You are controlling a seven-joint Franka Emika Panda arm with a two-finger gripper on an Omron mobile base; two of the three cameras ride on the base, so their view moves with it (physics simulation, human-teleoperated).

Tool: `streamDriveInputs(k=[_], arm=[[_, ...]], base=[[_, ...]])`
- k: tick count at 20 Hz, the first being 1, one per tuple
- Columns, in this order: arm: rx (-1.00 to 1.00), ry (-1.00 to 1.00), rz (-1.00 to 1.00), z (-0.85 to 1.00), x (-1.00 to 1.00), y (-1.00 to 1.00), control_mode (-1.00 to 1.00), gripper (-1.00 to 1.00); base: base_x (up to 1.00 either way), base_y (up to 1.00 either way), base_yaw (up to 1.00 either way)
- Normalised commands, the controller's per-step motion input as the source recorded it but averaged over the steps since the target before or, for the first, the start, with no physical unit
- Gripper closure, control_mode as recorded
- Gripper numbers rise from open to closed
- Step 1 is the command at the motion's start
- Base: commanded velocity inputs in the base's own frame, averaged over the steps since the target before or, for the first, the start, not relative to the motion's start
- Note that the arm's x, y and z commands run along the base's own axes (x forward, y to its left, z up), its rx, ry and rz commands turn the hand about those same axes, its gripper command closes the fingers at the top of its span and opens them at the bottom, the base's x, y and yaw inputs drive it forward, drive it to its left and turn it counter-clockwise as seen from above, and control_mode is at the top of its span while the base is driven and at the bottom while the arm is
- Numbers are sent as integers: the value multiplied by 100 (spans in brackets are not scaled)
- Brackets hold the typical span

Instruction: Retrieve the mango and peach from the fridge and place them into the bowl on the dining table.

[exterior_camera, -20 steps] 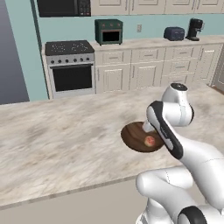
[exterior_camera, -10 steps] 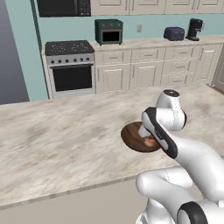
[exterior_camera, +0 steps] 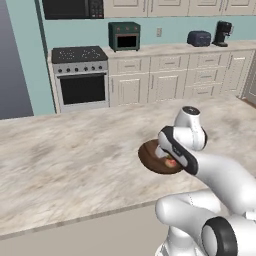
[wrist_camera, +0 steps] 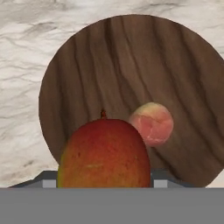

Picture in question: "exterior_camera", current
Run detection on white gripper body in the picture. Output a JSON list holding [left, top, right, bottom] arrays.
[[154, 145, 170, 161]]

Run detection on brown wooden bowl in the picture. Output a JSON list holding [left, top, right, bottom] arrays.
[[137, 139, 185, 175]]

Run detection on grey fridge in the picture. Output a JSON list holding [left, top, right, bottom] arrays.
[[0, 0, 35, 121]]

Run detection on cream base cupboard run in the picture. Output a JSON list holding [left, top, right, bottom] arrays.
[[107, 49, 256, 108]]

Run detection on silver stove with oven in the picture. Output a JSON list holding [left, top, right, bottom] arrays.
[[49, 45, 111, 114]]

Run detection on dark blue toaster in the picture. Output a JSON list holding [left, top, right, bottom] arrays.
[[186, 30, 213, 48]]

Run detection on green toaster oven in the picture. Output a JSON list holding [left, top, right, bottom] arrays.
[[107, 21, 142, 53]]

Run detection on black coffee machine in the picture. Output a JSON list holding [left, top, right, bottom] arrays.
[[211, 20, 235, 48]]

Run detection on black microwave oven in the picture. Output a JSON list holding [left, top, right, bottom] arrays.
[[41, 0, 105, 21]]

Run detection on cream wall cupboard run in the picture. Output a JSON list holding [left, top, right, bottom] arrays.
[[102, 0, 256, 19]]

